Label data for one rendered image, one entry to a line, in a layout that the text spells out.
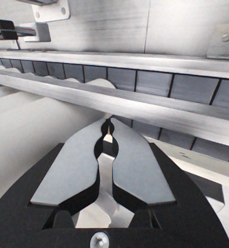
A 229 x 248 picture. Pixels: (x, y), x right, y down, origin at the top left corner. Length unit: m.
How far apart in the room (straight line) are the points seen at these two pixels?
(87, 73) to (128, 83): 0.06
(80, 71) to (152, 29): 0.11
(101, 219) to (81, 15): 0.38
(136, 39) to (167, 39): 0.04
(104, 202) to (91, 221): 0.04
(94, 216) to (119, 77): 0.28
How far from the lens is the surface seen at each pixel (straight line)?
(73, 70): 0.21
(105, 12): 0.23
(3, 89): 0.21
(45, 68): 0.26
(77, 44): 0.26
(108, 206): 0.35
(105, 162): 0.26
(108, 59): 0.17
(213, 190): 0.25
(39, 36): 0.22
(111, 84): 0.16
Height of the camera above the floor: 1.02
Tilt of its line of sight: 47 degrees down
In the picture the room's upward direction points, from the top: 134 degrees counter-clockwise
